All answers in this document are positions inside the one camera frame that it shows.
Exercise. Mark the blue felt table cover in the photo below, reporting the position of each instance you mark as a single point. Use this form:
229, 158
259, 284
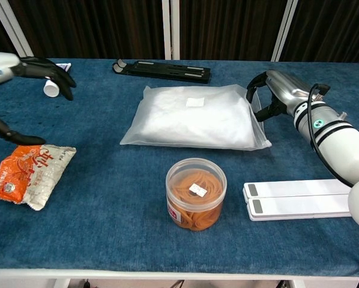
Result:
107, 195

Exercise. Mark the translucent plastic zip bag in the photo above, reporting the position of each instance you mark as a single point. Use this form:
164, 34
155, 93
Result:
131, 138

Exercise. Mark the clear jar of rubber bands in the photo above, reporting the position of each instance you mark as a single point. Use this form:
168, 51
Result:
196, 195

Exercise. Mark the orange white snack packet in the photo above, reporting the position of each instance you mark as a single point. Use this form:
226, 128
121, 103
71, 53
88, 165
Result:
26, 177

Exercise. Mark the white flat strips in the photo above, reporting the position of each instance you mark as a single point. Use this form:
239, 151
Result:
296, 201

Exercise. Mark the purple white toothpaste tube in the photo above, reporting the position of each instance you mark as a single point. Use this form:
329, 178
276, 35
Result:
51, 89

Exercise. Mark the white partition post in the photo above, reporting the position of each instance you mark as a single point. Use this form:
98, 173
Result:
17, 30
170, 30
284, 30

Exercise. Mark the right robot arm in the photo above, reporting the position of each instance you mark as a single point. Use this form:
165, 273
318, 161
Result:
338, 144

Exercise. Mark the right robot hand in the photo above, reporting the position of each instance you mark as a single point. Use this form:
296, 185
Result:
287, 90

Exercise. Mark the black folding laptop stand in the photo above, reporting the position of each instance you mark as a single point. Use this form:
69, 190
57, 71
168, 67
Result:
167, 72

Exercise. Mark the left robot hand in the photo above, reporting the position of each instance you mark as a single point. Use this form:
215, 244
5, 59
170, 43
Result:
38, 70

